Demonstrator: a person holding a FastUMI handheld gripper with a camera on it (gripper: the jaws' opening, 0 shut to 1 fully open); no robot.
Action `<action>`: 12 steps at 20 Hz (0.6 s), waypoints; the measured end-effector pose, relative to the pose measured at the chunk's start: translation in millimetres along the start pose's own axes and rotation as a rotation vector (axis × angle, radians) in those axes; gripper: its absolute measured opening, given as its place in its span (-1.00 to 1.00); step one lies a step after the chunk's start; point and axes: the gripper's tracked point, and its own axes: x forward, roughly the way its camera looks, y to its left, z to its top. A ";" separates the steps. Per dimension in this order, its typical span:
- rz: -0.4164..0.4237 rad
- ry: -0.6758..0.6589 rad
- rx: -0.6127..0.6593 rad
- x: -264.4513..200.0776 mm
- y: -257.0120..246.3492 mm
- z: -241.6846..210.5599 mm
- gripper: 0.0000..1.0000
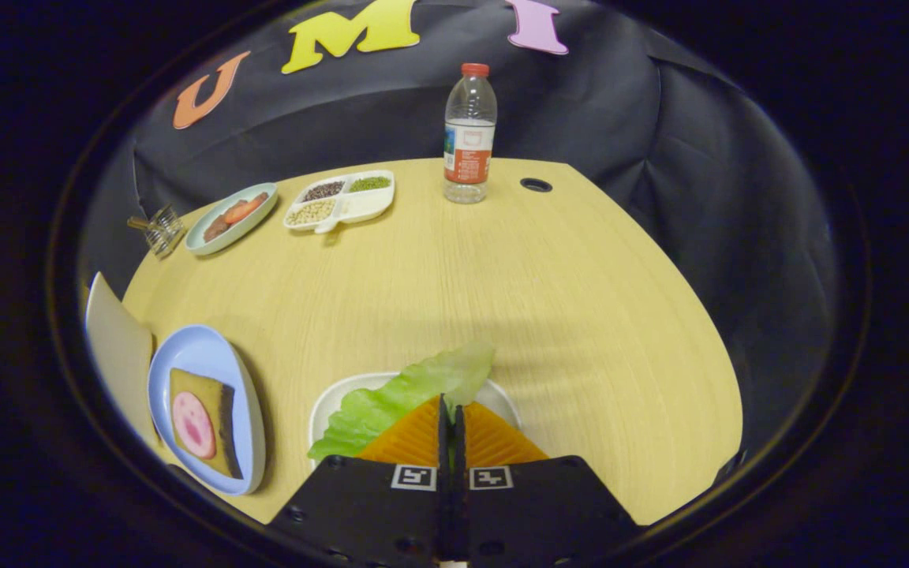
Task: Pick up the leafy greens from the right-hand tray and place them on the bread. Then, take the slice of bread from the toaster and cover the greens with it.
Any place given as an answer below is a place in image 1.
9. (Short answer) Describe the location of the white toaster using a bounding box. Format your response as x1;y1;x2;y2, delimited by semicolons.
85;272;157;450

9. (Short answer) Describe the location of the bread slice with dark crust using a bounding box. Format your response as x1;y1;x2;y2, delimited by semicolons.
169;368;244;480

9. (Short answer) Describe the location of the white divided tray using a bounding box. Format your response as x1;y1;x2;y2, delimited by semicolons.
282;170;396;235

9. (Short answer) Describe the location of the pale green round plate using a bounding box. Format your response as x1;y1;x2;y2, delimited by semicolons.
185;182;279;257

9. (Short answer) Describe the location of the black backdrop cloth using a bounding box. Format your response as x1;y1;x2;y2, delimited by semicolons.
80;0;842;474

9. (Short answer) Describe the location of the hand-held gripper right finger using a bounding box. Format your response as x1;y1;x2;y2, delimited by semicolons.
453;401;646;568

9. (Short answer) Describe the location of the pink ham slice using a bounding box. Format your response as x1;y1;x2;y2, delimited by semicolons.
173;391;217;461

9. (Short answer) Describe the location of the pile of pale beans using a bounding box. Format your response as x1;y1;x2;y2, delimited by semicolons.
287;199;337;227

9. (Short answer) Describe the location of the metal wire basket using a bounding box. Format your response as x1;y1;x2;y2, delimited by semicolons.
143;204;187;260

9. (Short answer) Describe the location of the blue round plate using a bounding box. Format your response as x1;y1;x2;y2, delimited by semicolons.
147;323;267;496

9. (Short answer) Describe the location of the white square plate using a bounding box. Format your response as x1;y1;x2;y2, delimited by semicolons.
309;371;522;470

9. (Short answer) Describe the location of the green lettuce leaf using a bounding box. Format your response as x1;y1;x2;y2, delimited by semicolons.
307;341;496;462

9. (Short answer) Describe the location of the clear water bottle red cap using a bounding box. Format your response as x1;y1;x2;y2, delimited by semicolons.
443;63;498;204

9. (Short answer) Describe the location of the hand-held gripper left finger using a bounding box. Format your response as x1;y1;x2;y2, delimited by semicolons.
267;393;454;568

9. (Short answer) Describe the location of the red tomato slice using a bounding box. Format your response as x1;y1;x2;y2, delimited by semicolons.
224;195;266;225

